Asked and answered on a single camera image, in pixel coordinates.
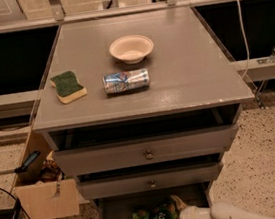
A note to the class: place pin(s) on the white paper bowl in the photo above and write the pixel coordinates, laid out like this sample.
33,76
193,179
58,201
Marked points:
131,49

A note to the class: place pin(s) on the grey drawer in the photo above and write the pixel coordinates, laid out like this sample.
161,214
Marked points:
124,185
122,207
146,151

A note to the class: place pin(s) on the grey middle drawer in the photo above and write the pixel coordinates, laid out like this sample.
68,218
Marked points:
124,185

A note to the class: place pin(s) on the brown snack bags in box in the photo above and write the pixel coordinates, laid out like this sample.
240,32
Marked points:
50,170

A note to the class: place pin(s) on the grey bottom drawer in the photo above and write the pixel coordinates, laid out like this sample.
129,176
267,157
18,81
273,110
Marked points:
122,207

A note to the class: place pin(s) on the grey drawer cabinet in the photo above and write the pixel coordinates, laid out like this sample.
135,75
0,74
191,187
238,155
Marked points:
192,87

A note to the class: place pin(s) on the crushed blue soda can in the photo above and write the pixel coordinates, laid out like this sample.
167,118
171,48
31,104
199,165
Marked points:
125,81

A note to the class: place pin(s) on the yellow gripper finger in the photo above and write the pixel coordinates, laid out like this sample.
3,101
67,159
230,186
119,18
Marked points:
179,203

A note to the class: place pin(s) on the black handled tool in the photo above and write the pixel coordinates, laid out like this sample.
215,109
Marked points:
24,166

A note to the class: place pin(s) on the wooden box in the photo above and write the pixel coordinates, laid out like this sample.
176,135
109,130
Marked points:
44,200

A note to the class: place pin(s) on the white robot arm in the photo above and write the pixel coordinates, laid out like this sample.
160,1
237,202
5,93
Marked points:
217,211

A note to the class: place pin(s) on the grey top drawer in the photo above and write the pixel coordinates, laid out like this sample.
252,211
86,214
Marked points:
146,151

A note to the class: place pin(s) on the green yellow sponge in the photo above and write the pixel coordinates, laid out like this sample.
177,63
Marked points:
67,87

